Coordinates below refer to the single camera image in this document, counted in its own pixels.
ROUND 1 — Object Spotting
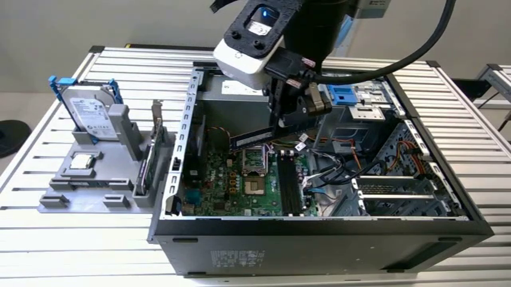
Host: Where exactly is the orange red wire bundle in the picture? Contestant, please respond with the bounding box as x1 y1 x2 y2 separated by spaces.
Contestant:
380 140 427 182

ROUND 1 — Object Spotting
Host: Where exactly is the orange data cable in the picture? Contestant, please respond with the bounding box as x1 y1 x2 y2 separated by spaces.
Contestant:
335 139 364 170

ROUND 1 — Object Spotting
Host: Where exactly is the black round floor object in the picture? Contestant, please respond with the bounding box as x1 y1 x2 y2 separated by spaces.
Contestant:
0 119 33 158

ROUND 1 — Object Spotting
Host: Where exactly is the silver hard disk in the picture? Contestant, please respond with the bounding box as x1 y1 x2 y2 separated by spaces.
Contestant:
58 84 121 141

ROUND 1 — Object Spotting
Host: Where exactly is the black camera cable with plug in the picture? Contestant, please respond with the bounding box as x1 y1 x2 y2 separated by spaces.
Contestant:
264 0 459 88

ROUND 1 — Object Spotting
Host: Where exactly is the yellow orange power wire bundle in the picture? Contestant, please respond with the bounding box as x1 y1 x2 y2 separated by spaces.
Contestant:
265 134 320 152

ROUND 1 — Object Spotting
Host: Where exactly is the black RAM slot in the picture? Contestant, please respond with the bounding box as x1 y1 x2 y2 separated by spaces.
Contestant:
291 151 303 216
287 151 297 216
277 151 287 216
281 151 293 216

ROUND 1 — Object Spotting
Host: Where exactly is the silver disk bay cage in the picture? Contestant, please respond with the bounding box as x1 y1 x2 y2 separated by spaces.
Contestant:
331 175 460 218

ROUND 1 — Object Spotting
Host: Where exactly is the black cable bundle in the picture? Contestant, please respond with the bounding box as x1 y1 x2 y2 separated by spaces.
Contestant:
311 152 384 188

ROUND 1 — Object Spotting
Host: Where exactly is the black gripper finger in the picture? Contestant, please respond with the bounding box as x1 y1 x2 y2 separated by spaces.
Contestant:
267 79 283 134
281 83 333 135

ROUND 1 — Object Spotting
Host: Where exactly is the CPU socket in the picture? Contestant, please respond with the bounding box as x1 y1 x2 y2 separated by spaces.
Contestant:
244 175 267 196

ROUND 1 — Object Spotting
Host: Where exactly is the metal socket cover frame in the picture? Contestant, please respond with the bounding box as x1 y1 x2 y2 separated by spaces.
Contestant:
241 146 268 176

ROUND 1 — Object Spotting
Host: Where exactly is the silver CPU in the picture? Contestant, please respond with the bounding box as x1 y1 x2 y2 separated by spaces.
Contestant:
69 154 96 170

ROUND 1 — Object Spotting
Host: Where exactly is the blue disk carrier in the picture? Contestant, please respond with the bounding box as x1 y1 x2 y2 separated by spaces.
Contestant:
46 75 122 144

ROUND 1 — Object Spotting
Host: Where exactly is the twisted multicolour fan wire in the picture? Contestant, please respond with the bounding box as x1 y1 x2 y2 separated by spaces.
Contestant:
204 127 237 158

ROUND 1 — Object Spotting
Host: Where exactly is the green motherboard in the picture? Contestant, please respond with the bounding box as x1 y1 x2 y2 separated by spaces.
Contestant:
181 149 320 218

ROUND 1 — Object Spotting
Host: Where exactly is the silver drive cage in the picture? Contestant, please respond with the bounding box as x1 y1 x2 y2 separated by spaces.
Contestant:
315 74 403 152

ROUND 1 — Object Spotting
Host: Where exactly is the aluminium table frame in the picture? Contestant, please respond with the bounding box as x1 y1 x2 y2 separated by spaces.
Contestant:
473 63 511 110

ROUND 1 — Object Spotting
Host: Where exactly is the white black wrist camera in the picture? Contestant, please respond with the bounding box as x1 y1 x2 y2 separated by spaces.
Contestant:
213 0 300 89

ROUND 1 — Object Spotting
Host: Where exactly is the blue plastic drive latch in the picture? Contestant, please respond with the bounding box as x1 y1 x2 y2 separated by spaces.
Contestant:
329 84 357 106

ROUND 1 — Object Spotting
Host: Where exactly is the green graphics card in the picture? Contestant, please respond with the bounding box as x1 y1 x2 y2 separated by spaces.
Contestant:
134 99 176 197

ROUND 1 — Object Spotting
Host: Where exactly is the black case fan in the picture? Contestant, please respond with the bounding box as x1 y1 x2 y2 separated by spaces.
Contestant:
187 115 208 180

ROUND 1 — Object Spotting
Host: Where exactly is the black open PC case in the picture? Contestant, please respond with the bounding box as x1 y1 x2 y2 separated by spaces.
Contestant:
147 61 496 277

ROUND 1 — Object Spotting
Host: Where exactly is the grey parts rack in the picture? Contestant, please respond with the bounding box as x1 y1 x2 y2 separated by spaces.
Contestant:
37 103 177 213

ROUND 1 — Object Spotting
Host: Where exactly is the grey power supply unit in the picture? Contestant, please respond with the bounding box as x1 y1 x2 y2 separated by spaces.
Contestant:
196 76 275 141

